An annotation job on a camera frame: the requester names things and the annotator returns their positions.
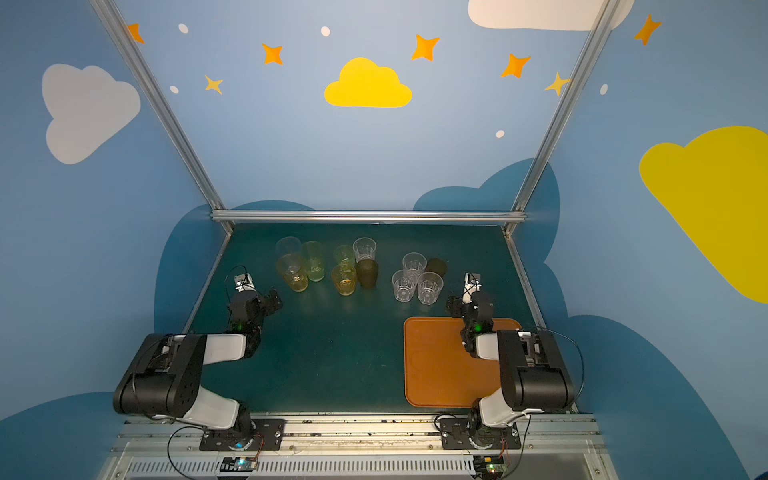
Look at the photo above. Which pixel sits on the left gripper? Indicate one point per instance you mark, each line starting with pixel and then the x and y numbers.
pixel 264 303

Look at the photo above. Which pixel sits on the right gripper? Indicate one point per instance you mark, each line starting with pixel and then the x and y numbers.
pixel 458 303

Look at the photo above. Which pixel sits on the clear faceted glass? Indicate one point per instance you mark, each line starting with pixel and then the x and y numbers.
pixel 404 284
pixel 414 262
pixel 364 248
pixel 429 287

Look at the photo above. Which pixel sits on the small olive textured cup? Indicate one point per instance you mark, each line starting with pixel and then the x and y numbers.
pixel 437 266

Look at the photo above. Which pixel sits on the orange plastic tray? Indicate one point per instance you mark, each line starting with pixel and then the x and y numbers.
pixel 439 373

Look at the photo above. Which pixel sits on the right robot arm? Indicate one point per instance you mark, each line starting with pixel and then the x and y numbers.
pixel 533 374

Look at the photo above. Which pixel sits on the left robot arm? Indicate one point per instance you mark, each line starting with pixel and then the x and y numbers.
pixel 164 379

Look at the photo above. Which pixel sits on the tall amber glass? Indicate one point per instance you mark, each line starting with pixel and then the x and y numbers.
pixel 297 281

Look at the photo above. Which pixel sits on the tall clear bluish glass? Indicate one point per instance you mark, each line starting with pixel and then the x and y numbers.
pixel 288 250

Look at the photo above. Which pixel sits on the tall green glass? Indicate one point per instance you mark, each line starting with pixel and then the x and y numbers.
pixel 314 260

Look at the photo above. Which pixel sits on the short yellow glass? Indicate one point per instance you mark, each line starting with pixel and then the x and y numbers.
pixel 344 279

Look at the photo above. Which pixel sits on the short green glass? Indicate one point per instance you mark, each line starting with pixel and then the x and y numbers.
pixel 344 256

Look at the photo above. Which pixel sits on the dark olive textured cup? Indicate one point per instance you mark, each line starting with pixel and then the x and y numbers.
pixel 367 271

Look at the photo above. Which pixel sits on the clear faceted glass back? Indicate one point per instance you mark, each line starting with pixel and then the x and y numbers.
pixel 364 248

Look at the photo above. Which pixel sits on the right controller board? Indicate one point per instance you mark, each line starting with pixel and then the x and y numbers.
pixel 488 467

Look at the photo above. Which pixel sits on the controller board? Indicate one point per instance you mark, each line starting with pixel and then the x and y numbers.
pixel 488 467
pixel 238 465

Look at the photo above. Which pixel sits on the left controller board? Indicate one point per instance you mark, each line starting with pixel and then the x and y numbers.
pixel 238 465

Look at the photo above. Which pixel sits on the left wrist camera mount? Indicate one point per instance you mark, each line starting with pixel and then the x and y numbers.
pixel 243 282

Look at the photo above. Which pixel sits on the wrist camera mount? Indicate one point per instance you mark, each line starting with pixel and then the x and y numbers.
pixel 243 282
pixel 472 284

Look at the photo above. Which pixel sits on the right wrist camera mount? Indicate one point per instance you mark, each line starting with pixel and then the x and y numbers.
pixel 472 284

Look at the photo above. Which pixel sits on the aluminium rear frame bar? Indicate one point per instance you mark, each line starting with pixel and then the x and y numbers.
pixel 365 217

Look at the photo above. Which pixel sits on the aluminium right frame post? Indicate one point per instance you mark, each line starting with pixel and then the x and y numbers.
pixel 585 63

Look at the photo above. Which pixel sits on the aluminium frame post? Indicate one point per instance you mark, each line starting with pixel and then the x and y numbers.
pixel 113 22
pixel 585 63

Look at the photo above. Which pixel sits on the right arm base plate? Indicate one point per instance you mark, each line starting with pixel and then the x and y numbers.
pixel 457 433

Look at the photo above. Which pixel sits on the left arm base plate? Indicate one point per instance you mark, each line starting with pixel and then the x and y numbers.
pixel 261 434

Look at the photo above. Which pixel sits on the front aluminium rail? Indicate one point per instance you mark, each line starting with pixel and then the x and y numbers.
pixel 363 446

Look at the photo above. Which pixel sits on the aluminium left frame post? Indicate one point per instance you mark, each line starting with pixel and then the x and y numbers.
pixel 113 22

